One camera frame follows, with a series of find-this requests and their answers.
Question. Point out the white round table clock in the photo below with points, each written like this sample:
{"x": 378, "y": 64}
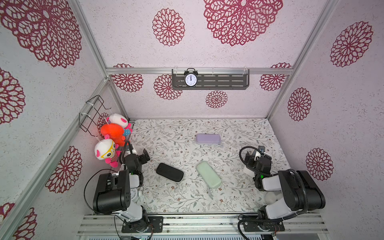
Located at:
{"x": 135, "y": 194}

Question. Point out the white pink plush doll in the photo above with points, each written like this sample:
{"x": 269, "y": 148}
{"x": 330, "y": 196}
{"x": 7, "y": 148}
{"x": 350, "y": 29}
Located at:
{"x": 121, "y": 121}

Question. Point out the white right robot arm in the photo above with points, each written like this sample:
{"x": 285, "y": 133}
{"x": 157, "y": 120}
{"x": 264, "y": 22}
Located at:
{"x": 300, "y": 193}

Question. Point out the white plush with yellow glasses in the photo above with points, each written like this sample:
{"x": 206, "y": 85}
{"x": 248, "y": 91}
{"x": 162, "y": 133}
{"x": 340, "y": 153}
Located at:
{"x": 106, "y": 150}

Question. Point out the black alarm clock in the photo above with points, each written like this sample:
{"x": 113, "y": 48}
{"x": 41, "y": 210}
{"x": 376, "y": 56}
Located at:
{"x": 191, "y": 77}

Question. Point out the mint umbrella case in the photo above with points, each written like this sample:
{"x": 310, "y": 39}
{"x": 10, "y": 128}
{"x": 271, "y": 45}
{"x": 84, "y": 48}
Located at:
{"x": 209, "y": 175}

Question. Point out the black umbrella case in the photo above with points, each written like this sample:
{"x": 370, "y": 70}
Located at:
{"x": 170, "y": 172}

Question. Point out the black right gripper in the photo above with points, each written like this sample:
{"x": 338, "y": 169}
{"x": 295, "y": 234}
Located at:
{"x": 261, "y": 162}

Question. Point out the white rimmed grey tray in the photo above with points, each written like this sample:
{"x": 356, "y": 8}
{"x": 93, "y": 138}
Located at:
{"x": 258, "y": 164}

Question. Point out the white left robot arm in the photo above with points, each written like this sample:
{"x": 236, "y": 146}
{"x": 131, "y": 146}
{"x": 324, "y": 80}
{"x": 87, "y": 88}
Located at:
{"x": 113, "y": 192}

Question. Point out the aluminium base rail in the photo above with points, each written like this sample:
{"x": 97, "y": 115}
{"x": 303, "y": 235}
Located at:
{"x": 198, "y": 225}

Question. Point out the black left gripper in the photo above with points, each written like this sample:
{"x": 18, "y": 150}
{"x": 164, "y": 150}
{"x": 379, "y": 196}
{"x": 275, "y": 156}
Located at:
{"x": 142, "y": 157}

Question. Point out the grey husky plush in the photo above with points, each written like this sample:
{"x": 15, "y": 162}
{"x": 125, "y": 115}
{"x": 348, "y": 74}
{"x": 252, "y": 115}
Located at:
{"x": 272, "y": 197}

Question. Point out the orange plush whale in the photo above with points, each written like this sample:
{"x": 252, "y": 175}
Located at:
{"x": 114, "y": 132}

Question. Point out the black wire wall rack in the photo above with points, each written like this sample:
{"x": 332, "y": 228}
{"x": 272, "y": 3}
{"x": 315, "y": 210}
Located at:
{"x": 90, "y": 121}

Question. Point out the grey wall shelf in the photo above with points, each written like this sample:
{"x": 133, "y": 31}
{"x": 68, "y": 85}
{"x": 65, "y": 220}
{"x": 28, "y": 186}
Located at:
{"x": 213, "y": 81}

